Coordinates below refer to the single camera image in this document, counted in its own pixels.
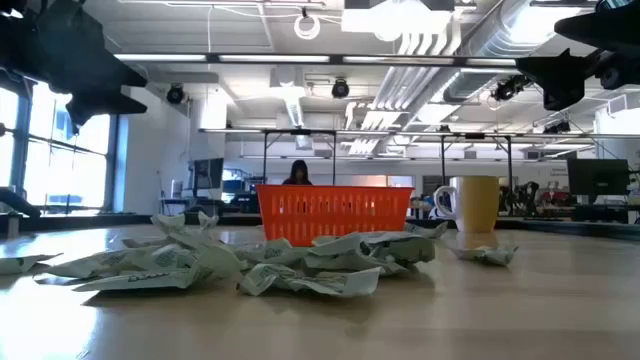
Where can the large window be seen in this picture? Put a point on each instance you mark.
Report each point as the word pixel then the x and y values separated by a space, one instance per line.
pixel 65 165

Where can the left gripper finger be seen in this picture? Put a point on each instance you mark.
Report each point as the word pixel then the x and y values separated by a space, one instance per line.
pixel 95 105
pixel 105 65

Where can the long ceiling light strip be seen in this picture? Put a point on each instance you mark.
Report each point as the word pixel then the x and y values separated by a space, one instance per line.
pixel 275 58

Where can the orange plastic basket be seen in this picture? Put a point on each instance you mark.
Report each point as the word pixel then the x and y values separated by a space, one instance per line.
pixel 330 210

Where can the silver ventilation duct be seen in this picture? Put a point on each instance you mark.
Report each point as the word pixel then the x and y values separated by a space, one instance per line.
pixel 500 35

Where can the person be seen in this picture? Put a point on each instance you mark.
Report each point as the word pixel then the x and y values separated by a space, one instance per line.
pixel 298 172

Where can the black ceiling camera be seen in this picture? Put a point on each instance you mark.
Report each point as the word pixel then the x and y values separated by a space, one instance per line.
pixel 507 89
pixel 175 95
pixel 340 89

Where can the large black monitor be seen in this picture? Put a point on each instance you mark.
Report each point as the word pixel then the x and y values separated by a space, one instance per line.
pixel 597 177

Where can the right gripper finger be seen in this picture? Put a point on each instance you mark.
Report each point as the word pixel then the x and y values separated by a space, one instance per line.
pixel 557 77
pixel 610 30

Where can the small black monitor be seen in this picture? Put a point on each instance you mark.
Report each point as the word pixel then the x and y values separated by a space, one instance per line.
pixel 209 172

